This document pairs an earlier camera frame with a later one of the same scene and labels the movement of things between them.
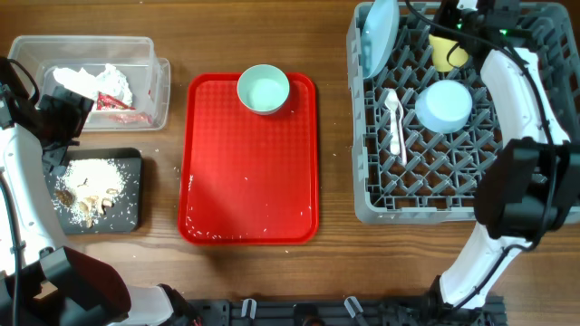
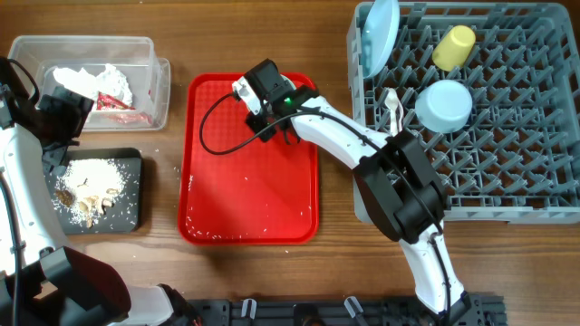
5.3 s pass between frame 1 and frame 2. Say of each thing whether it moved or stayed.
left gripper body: stayed
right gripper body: moved
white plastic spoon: stayed
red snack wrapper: stayed
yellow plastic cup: moved
